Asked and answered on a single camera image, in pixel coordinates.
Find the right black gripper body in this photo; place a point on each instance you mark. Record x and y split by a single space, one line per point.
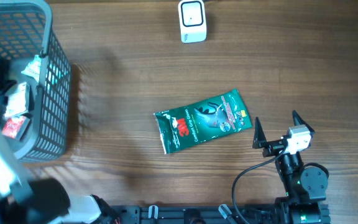
273 148

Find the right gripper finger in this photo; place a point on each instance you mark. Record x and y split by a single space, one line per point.
299 121
259 136

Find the green 3M gloves packet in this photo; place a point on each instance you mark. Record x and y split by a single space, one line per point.
193 124

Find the teal white wipes packet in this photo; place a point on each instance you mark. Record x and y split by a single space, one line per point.
33 68

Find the white paper sachet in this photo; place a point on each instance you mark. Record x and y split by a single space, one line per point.
18 101

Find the red small snack packet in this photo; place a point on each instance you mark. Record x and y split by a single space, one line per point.
14 127

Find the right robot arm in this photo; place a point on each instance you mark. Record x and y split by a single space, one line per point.
305 184

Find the white barcode scanner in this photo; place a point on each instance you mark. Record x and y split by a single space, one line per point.
192 17

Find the grey plastic mesh basket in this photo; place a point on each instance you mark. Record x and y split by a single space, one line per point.
26 31

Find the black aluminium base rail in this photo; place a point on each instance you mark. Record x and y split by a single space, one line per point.
253 213

